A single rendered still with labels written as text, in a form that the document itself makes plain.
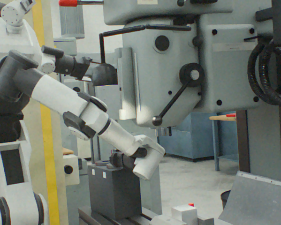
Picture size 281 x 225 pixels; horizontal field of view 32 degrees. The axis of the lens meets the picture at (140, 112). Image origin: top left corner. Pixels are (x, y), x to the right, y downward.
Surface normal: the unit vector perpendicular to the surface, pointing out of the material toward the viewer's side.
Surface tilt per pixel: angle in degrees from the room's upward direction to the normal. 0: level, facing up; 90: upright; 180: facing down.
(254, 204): 63
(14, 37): 34
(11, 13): 116
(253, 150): 90
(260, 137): 90
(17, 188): 74
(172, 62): 90
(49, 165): 90
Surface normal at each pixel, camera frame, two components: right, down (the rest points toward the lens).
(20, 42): 0.22, -0.82
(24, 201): 0.41, -0.49
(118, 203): 0.51, 0.01
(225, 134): -0.92, 0.09
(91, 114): -0.18, -0.43
